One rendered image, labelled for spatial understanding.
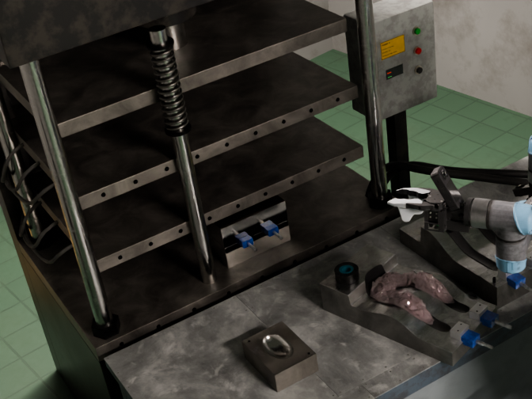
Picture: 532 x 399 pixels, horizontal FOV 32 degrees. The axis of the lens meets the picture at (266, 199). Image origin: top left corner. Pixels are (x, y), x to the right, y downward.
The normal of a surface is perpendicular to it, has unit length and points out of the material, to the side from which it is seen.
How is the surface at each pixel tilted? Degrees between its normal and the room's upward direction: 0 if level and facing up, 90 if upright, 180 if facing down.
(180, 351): 0
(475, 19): 90
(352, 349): 0
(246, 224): 90
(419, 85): 90
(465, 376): 90
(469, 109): 0
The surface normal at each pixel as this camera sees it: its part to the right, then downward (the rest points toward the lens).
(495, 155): -0.14, -0.84
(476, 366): 0.51, 0.39
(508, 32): -0.77, 0.43
